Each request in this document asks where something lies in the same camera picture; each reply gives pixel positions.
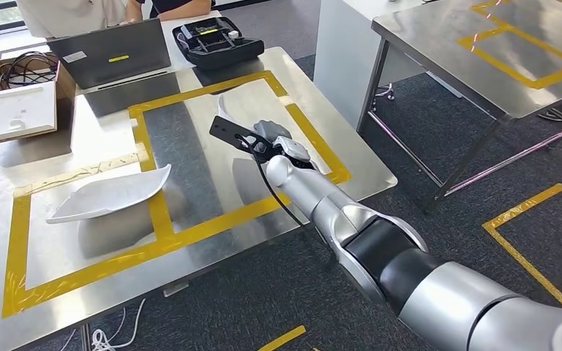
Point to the brown cardboard box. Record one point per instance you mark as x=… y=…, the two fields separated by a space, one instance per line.
x=19 y=114

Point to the floor socket cover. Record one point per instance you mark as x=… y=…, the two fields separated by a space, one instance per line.
x=176 y=289

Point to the steel workbench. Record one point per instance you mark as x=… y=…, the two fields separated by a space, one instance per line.
x=189 y=160
x=431 y=43

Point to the person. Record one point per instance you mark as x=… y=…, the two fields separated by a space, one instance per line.
x=67 y=14
x=179 y=8

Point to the yellow floor tape square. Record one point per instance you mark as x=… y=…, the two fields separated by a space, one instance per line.
x=281 y=339
x=513 y=252

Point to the white cabinet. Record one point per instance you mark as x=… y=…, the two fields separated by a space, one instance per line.
x=339 y=63

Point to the black case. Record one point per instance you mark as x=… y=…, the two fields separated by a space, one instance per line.
x=223 y=48

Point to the long white curved panel part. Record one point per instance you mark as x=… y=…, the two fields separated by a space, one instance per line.
x=235 y=109
x=111 y=194

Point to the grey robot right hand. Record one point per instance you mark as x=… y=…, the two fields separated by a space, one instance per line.
x=272 y=130

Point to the yellow bench tape square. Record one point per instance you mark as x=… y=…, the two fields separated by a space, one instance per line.
x=518 y=68
x=320 y=143
x=17 y=252

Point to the grey metal box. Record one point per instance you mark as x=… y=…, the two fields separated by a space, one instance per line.
x=116 y=53

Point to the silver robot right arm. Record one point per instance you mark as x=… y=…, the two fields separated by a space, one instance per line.
x=358 y=232

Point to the chrome stool base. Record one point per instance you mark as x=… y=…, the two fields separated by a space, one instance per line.
x=385 y=92
x=557 y=114

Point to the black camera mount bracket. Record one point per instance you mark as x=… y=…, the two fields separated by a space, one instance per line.
x=227 y=130

